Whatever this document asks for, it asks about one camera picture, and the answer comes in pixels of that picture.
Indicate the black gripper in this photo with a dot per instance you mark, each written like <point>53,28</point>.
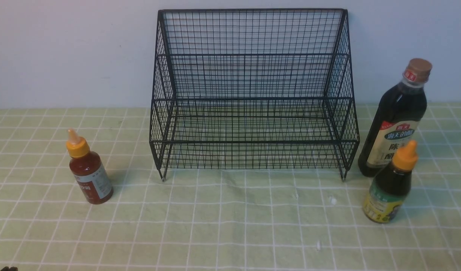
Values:
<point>9,268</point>

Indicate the red sauce bottle yellow cap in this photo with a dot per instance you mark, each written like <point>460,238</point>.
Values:
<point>88,170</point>

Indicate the small dark bottle orange cap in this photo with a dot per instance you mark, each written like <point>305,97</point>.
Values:
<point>391,185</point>

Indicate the tall dark vinegar bottle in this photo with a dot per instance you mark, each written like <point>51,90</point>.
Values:
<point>399,112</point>

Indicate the green checkered tablecloth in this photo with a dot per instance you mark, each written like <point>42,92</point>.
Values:
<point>203,220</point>

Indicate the black wire mesh shelf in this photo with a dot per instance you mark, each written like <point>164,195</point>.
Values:
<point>253,89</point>

